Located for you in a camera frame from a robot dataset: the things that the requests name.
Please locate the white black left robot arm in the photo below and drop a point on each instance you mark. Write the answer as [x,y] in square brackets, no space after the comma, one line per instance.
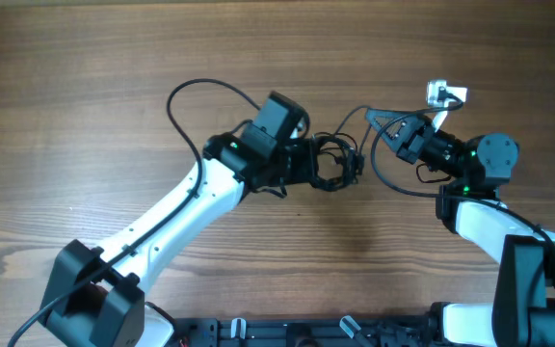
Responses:
[96,296]

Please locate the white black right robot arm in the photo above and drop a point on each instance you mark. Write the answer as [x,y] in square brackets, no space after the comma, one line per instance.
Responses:
[522,312]

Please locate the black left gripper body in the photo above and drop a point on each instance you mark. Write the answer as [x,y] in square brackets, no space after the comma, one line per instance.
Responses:
[292,159]

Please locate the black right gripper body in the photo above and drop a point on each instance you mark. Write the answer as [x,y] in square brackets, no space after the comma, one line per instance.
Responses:
[413,140]

